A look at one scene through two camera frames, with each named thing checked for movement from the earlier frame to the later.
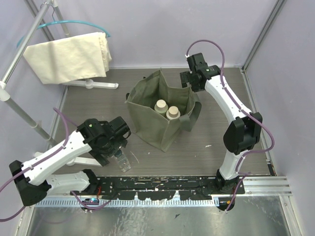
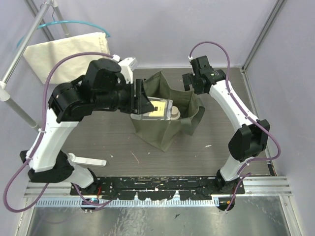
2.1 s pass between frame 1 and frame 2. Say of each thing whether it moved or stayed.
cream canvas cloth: stayed
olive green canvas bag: stayed
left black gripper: moved
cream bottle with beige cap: stayed
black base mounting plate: stayed
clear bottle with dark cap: moved
